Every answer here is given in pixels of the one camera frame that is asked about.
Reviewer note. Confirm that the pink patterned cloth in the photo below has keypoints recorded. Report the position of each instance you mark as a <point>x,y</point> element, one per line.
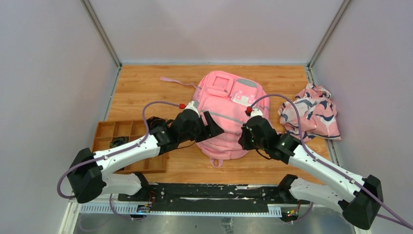
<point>312,114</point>

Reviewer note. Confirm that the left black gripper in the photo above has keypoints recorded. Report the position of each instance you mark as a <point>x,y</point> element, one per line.
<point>204,126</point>

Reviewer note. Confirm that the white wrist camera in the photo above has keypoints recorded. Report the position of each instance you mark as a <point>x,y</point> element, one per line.
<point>253,112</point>
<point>192,105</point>

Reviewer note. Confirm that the wooden compartment tray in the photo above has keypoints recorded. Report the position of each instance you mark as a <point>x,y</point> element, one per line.
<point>134,129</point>

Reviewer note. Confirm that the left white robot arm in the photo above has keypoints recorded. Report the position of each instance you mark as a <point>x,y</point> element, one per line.
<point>92,174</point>

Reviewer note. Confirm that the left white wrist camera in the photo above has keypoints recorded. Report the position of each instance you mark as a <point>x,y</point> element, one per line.
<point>192,105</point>

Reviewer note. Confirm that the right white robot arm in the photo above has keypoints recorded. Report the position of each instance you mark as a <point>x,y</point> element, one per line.
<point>357,198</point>

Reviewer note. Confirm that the dark green rolled sock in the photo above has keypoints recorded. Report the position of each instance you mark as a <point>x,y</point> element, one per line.
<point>118,141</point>

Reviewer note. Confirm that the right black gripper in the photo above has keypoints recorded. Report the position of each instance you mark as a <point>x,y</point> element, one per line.
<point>243,140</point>

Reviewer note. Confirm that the pink student backpack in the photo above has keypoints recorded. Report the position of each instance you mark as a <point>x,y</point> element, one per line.
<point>226,97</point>

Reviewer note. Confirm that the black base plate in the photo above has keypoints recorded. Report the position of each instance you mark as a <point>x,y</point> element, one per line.
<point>212,198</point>

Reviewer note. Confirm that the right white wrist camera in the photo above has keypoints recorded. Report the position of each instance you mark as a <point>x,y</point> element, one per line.
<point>253,112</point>

